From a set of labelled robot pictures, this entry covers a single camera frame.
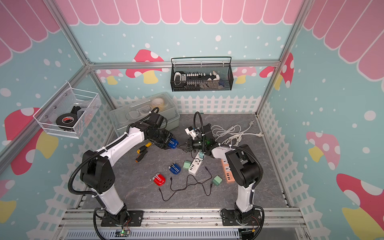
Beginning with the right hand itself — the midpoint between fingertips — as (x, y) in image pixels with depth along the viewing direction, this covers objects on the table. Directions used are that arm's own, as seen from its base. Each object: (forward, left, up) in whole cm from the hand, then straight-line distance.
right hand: (177, 147), depth 84 cm
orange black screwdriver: (+2, +25, -13) cm, 28 cm away
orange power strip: (-11, -29, -13) cm, 34 cm away
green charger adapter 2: (-4, -5, -13) cm, 15 cm away
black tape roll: (+3, +49, +21) cm, 53 cm away
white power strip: (-3, -11, -13) cm, 17 cm away
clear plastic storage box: (+19, +35, +5) cm, 40 cm away
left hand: (+2, +1, 0) cm, 3 cm away
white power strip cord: (+19, -37, -13) cm, 43 cm away
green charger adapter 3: (-14, -22, -13) cm, 30 cm away
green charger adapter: (-1, -13, -9) cm, 16 cm away
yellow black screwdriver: (+10, +22, -12) cm, 27 cm away
